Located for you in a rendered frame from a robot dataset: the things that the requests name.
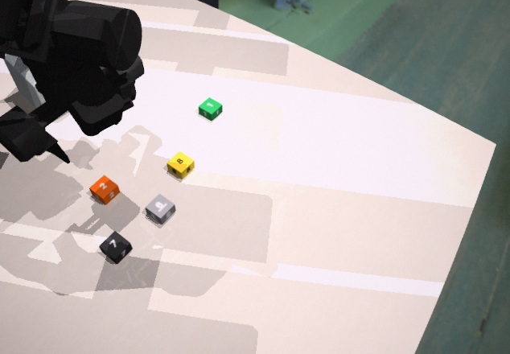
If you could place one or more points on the yellow block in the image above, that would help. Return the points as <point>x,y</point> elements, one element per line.
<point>180,165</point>

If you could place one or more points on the small green block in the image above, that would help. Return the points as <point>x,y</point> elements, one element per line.
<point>210,109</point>

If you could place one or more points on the orange block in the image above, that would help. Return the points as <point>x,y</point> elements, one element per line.
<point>104,190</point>

